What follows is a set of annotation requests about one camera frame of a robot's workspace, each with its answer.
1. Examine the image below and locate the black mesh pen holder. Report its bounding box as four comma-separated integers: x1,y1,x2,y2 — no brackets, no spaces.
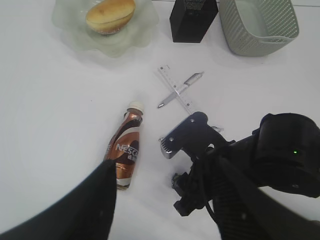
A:
169,0,219,43

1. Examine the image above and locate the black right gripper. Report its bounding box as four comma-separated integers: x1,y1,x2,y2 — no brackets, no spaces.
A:
174,143,240,217

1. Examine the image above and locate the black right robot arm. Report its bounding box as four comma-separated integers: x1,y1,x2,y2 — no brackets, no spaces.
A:
162,112,320,217

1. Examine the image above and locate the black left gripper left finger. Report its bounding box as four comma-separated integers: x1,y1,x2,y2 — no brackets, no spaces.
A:
0,160,117,240

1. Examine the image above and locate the green plastic basket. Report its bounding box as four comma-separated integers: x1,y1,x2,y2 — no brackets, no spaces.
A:
219,0,300,57

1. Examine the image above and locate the brown Nescafe coffee bottle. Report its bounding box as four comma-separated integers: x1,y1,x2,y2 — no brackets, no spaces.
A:
105,101,144,190

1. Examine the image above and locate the golden bread roll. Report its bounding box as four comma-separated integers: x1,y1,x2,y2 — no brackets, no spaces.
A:
85,0,136,35

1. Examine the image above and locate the pale green glass plate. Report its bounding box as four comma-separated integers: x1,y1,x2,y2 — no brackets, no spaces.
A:
52,0,159,58

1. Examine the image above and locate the clear plastic ruler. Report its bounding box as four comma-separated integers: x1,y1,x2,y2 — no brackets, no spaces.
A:
157,64,203,115

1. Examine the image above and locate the grey pen across ruler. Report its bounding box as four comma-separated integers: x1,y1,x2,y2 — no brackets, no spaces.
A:
157,71,205,109

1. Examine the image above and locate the paper ball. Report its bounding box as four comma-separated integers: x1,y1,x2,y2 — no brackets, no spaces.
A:
171,172,188,189

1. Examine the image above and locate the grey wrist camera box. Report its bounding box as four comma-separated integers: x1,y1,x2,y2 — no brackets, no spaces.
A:
160,111,228,159

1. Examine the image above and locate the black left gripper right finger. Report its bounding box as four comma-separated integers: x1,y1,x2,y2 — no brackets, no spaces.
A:
212,157,320,240

